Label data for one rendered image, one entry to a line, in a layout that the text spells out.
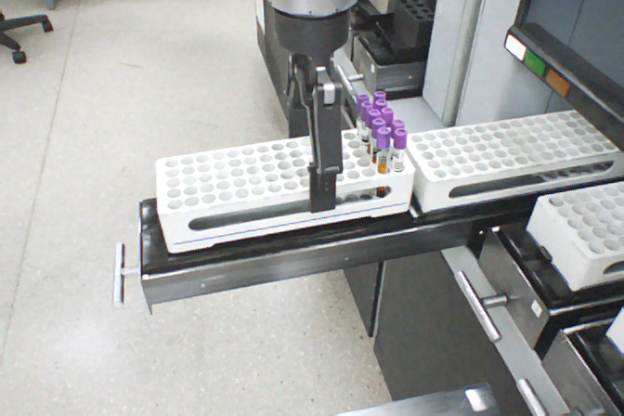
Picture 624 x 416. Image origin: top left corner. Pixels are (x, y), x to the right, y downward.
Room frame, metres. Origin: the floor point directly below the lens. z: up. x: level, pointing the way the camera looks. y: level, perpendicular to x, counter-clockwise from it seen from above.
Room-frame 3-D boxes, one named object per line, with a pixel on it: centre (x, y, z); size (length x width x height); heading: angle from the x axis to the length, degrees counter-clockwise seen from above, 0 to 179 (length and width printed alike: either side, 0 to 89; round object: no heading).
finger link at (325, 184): (0.43, -0.02, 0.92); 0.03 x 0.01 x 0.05; 14
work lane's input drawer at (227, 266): (0.52, -0.10, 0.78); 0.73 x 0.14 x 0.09; 104
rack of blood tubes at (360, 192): (0.49, 0.03, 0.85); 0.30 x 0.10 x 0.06; 104
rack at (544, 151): (0.56, -0.28, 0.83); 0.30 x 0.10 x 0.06; 104
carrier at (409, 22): (0.96, -0.19, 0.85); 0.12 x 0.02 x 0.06; 14
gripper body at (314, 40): (0.50, 0.00, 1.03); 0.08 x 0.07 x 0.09; 14
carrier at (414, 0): (0.96, -0.22, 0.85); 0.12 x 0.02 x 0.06; 12
